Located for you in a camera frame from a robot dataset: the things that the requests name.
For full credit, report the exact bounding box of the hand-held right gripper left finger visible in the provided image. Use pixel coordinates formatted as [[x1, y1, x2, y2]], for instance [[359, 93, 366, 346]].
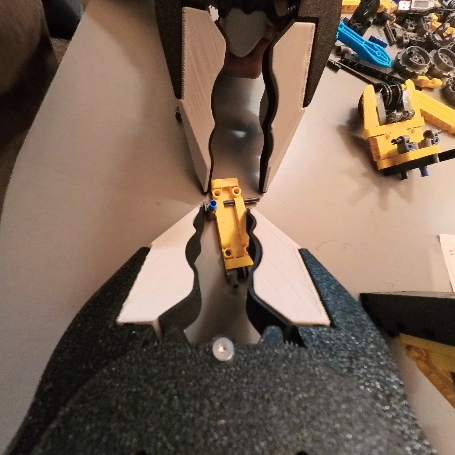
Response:
[[117, 205, 207, 338]]

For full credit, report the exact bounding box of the blue brick separator tool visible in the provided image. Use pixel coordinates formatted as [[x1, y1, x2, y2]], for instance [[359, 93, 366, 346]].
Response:
[[337, 19, 392, 69]]

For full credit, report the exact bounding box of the yellow black toy assembly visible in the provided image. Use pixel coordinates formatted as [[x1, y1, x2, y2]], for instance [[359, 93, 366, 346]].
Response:
[[358, 79, 455, 180]]

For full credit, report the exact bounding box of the fabric office chair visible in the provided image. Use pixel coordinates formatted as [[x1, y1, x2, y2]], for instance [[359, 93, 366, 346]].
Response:
[[43, 0, 89, 40]]

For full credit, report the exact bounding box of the pile of toy building parts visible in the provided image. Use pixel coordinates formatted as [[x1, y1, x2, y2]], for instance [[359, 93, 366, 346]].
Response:
[[327, 0, 455, 96]]

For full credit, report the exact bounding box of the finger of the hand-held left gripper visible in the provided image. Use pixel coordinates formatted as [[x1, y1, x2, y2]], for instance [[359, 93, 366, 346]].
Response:
[[178, 6, 228, 194], [258, 19, 317, 194]]

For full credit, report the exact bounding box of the yellow toy panel with grey pins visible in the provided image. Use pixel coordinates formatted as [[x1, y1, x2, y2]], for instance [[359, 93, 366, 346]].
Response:
[[210, 178, 255, 288]]

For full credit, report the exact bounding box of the plain yellow toy panel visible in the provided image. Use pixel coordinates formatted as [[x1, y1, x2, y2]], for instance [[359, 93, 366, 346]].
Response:
[[416, 91, 455, 137]]

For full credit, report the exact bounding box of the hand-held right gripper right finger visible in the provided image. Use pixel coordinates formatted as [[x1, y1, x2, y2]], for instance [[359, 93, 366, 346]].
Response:
[[245, 209, 331, 347]]

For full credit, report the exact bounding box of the person's left hand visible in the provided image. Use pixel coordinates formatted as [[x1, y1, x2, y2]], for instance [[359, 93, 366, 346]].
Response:
[[221, 25, 276, 80]]

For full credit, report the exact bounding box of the yellow sticker sheet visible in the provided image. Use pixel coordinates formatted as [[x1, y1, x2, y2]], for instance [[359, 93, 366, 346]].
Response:
[[438, 233, 455, 293]]

